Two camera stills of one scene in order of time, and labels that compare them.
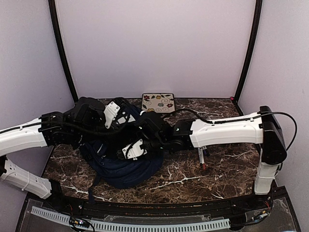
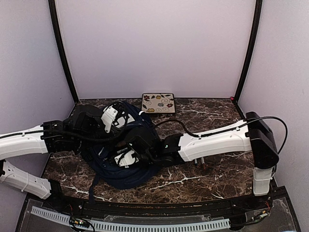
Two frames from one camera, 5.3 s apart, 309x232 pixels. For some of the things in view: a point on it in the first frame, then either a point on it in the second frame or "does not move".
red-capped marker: [203, 159] does not move
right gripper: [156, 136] to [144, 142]
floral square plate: [158, 102] does not move
